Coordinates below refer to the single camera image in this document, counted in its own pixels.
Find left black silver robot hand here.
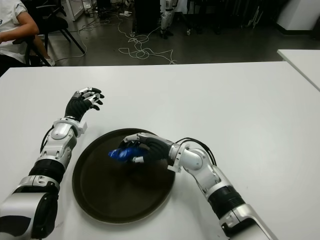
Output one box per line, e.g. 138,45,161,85
64,86,105,123

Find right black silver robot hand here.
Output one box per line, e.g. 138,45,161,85
118,132,175,166

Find blue Oreo cookie packet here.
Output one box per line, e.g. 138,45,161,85
107,146,148,164

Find dark brown round tray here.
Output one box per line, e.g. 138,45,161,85
71,127,176,224

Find black armrest chair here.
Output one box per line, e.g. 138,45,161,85
12,34,51,67

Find black office chair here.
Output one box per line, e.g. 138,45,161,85
24,0,86,55

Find white low cabinet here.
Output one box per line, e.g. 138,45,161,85
61,0,87,22

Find person in white shirt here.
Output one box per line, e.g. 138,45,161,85
0,0,56,77

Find black cabinet on casters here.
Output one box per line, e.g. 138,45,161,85
134,0,162,35

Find silver humanoid robot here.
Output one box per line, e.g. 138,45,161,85
159,0,176,39

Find black robot support stand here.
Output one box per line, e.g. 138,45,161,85
178,9,201,36

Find black metal-legged chairs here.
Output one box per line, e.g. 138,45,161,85
239,0,266,30

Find white side table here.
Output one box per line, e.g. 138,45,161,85
276,48,320,91

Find white black-based cabinet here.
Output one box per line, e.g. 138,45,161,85
275,0,320,32

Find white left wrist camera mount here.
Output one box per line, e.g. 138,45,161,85
76,121,88,137

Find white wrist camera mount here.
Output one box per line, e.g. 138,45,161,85
166,164,182,174
76,121,88,137

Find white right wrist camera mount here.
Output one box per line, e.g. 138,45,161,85
166,164,182,174

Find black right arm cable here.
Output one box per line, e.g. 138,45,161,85
174,136,217,167

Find white floor cable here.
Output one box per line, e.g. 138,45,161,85
78,9,177,65

